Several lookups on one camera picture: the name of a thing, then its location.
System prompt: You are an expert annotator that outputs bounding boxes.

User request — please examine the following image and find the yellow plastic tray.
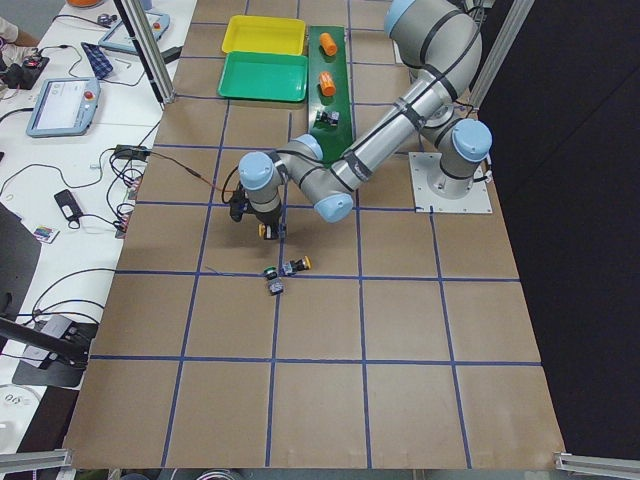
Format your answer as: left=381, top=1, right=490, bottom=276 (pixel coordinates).
left=221, top=15, right=306, bottom=55

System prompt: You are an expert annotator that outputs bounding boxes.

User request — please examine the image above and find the plain orange cylinder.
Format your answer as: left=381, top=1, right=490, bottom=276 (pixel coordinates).
left=319, top=32, right=338, bottom=57

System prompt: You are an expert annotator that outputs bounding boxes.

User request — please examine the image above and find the red black wire cable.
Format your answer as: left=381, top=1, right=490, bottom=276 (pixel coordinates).
left=147, top=149, right=236, bottom=194

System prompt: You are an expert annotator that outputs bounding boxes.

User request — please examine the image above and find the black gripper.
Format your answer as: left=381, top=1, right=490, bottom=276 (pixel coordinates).
left=251, top=207, right=287, bottom=240

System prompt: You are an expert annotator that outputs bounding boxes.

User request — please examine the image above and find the green conveyor belt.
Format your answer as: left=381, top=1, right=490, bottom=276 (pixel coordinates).
left=308, top=25, right=354, bottom=165

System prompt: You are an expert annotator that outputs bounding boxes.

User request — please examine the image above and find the blue plaid cloth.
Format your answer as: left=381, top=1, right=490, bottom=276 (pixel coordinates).
left=81, top=42, right=114, bottom=80

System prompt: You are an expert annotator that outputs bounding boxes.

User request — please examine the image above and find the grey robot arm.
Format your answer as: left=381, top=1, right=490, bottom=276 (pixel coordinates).
left=229, top=1, right=493, bottom=240

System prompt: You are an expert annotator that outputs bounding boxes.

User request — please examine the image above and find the blue teach pendant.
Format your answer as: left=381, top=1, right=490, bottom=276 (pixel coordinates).
left=97, top=10, right=171, bottom=56
left=26, top=77, right=101, bottom=138

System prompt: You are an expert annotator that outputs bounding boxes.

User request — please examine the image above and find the green push button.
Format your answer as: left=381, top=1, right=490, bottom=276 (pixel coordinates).
left=263, top=266, right=284, bottom=296
left=315, top=110, right=340, bottom=127

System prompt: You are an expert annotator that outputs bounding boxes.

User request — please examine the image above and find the green plastic tray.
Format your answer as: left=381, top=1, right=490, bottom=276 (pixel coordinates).
left=218, top=51, right=308, bottom=102

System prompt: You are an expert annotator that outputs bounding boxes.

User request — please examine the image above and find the orange cylinder with label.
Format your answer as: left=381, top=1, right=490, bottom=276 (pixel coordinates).
left=318, top=71, right=337, bottom=97

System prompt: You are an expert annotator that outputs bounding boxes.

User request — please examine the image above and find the black power adapter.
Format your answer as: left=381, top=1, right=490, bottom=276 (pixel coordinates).
left=53, top=189, right=84, bottom=222

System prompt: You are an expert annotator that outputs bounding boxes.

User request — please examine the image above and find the aluminium frame post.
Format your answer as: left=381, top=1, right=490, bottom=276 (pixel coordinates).
left=114, top=0, right=176, bottom=105

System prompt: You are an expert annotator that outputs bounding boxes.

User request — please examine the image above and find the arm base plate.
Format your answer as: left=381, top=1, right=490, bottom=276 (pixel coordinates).
left=409, top=152, right=493, bottom=215

